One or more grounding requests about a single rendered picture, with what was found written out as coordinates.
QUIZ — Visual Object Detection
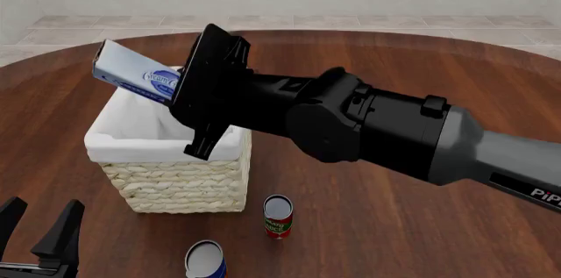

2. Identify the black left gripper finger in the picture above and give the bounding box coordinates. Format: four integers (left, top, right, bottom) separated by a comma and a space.
29, 199, 86, 271
0, 196, 29, 250

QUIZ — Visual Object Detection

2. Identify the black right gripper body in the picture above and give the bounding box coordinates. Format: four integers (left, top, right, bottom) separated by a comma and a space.
167, 23, 235, 161

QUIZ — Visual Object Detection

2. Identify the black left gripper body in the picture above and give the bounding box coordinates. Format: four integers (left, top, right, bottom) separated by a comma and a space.
0, 257, 81, 278

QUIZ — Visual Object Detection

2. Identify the blue white cream cheese box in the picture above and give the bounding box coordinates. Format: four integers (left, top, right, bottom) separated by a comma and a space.
91, 39, 183, 105

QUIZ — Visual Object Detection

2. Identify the white cloth basket liner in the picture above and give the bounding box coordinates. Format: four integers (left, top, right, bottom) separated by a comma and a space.
84, 65, 247, 164

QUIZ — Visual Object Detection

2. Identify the woven pale wicker basket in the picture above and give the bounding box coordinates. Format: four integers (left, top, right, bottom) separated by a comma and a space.
83, 65, 253, 215

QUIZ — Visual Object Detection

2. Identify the blue can with white lid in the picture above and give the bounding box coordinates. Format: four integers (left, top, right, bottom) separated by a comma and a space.
183, 239, 229, 278

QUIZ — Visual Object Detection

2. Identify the red tomato sauce can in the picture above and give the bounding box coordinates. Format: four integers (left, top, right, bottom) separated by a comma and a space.
262, 194, 295, 241

